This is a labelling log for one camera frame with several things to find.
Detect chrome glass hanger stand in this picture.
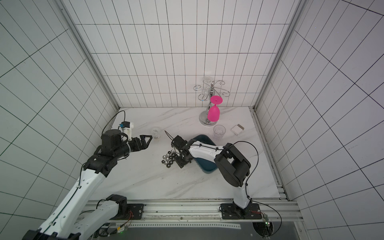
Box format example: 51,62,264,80
194,76,230,127

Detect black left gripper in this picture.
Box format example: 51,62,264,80
114,135,153,159

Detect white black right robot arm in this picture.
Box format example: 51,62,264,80
171,137,263,220

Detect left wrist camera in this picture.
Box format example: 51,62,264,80
119,121,134,141

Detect clear plastic cup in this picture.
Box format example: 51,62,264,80
214,125,226,141

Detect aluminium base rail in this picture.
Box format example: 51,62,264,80
104,199,304,231

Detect teal plastic storage box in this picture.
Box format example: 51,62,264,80
194,135,218,174

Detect pink plastic wine glass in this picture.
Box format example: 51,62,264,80
207,96,223,122

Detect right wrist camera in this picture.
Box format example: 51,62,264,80
165,131,188,151

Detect small clear glass jar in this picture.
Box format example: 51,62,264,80
151,127,162,139

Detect small white box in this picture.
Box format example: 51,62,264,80
231,124,245,136

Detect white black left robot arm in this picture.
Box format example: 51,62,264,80
23,128,153,240

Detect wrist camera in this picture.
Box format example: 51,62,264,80
165,131,188,151
119,121,134,141

